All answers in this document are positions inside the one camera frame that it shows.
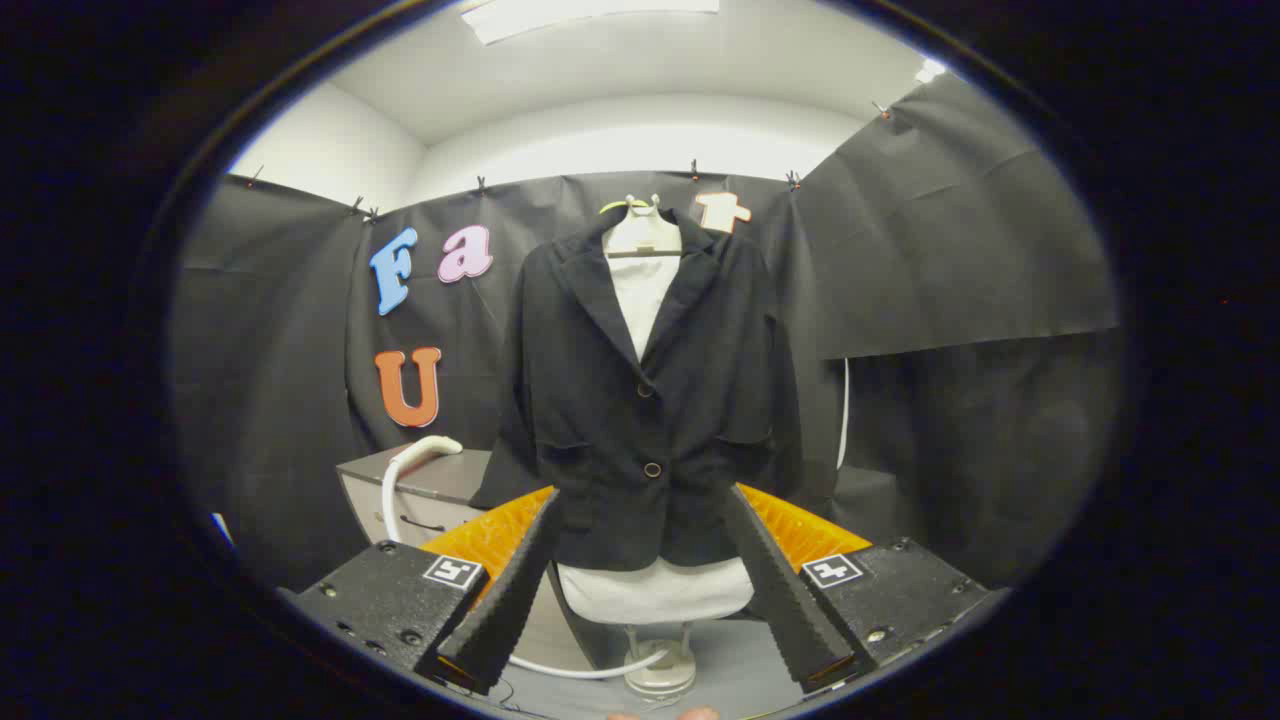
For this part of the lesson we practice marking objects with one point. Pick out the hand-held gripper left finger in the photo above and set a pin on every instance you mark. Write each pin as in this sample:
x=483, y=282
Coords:
x=510, y=600

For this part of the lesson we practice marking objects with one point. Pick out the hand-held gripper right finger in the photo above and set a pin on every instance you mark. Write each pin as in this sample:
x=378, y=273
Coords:
x=785, y=600

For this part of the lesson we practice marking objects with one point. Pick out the white shirt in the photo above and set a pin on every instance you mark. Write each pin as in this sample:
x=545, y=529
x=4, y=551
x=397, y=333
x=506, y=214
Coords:
x=650, y=595

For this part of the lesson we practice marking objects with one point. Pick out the black blazer jacket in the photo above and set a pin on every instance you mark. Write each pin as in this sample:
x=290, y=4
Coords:
x=620, y=450

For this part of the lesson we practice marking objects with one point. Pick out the white clothes hanger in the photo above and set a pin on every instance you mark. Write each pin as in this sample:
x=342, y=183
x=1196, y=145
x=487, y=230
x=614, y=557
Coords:
x=640, y=235

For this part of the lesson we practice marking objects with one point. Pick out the grey cabinet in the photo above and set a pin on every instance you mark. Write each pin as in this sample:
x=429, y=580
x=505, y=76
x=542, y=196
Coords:
x=450, y=478

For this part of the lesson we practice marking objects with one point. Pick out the white round stand base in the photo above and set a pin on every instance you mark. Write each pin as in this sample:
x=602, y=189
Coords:
x=660, y=680

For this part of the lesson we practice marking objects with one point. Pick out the white vertical pole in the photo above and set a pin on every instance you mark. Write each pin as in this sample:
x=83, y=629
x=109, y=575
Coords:
x=845, y=410

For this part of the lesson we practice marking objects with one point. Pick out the black backdrop cloth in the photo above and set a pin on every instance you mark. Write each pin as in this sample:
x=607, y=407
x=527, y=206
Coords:
x=950, y=250

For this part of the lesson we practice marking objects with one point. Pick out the yellow hanger hook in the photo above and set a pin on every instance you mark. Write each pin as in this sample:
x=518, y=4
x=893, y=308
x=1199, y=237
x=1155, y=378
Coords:
x=612, y=206

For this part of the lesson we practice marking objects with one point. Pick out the row of small backdrop clips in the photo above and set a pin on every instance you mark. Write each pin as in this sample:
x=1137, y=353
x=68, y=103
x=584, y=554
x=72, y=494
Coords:
x=693, y=170

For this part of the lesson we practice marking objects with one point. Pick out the small ceiling light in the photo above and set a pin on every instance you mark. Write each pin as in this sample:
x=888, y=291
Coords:
x=929, y=70

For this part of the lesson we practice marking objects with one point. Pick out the long ceiling light panel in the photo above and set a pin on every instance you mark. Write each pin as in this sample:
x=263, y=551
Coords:
x=580, y=15

